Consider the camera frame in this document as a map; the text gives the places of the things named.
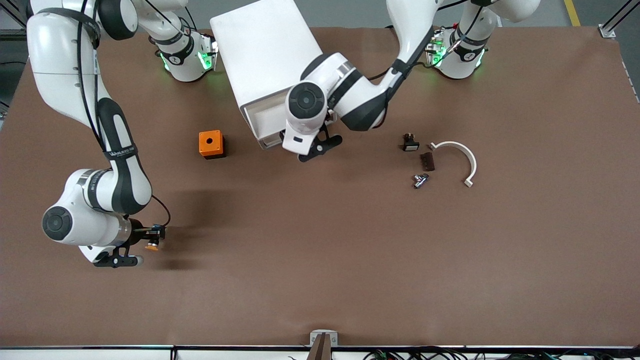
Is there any white drawer cabinet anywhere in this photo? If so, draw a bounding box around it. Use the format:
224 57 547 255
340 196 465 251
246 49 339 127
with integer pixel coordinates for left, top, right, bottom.
209 0 325 151

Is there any brown narrow bar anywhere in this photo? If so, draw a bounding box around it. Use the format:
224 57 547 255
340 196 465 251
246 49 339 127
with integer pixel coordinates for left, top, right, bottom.
307 333 334 360

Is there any orange button enclosure box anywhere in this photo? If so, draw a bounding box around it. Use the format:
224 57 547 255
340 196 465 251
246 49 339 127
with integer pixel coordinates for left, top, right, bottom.
198 129 226 160

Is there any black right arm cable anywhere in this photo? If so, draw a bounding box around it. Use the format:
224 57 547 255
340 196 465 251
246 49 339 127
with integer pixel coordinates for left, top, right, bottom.
75 0 172 227

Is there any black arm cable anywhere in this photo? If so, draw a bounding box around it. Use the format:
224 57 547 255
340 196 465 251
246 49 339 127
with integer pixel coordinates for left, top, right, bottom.
367 0 483 85
75 0 172 227

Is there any grey metal edge bracket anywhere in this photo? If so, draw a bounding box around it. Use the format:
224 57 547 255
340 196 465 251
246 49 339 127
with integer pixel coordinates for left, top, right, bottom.
309 329 339 347

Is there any aluminium frame post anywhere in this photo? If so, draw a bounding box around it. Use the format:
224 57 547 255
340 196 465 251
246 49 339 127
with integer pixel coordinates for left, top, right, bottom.
598 0 638 39
0 0 31 42

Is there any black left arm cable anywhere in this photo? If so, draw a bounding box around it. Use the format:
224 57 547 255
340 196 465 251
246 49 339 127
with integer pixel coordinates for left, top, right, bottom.
367 0 483 85

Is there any black cable bundle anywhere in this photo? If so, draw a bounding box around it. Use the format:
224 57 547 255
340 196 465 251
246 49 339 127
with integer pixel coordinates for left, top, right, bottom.
362 347 640 360

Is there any white curved plastic bracket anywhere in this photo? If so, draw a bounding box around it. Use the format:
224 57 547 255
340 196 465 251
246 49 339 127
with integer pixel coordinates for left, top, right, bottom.
428 141 478 188

